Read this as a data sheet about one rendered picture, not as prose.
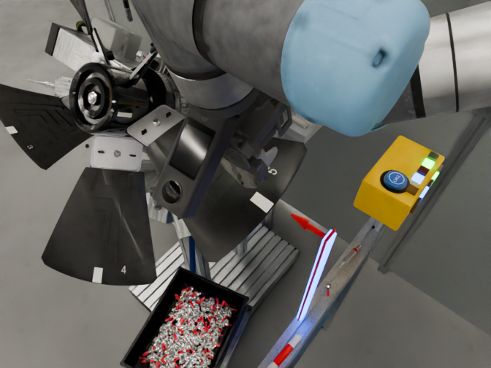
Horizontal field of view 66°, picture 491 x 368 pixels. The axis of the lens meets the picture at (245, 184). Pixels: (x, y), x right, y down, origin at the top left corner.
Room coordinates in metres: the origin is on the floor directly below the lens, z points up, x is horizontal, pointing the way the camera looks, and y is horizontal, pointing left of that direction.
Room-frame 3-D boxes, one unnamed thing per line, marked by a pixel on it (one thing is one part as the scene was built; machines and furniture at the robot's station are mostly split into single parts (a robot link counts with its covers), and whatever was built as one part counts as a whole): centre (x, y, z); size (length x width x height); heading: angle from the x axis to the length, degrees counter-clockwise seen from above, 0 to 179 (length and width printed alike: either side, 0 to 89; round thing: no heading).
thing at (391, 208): (0.47, -0.31, 1.02); 0.16 x 0.10 x 0.11; 140
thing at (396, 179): (0.44, -0.28, 1.08); 0.04 x 0.04 x 0.02
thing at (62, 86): (0.71, 0.41, 1.08); 0.07 x 0.04 x 0.06; 61
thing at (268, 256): (0.72, 0.13, 0.04); 0.62 x 0.46 x 0.08; 140
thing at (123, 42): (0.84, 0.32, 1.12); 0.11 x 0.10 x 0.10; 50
